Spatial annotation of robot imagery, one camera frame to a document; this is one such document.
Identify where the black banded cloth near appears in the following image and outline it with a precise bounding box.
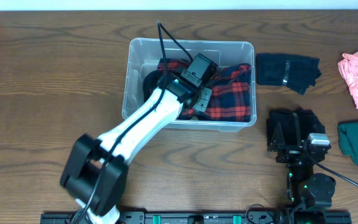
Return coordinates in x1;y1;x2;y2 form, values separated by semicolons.
266;108;326;146

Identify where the black banded cloth far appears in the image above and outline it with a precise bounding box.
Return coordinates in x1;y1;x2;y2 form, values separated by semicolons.
255;53;321;95

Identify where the clear plastic storage bin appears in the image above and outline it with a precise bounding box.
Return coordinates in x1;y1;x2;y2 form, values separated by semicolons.
122;38;257;132

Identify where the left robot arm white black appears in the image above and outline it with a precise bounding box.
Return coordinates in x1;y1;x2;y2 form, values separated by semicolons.
60;66;217;223

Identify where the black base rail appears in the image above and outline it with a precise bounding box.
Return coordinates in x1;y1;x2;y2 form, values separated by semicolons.
40;210;352;224

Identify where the black garment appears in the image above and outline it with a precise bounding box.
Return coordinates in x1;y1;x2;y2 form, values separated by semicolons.
143;70;163;101

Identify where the red navy plaid shirt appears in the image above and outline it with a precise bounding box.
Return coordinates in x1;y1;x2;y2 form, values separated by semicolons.
157;58;252;123

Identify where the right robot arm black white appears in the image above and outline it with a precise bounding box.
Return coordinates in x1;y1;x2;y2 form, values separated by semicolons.
267;123;336;223

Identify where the black banded cloth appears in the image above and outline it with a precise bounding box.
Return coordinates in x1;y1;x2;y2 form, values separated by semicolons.
266;108;326;146
255;53;321;95

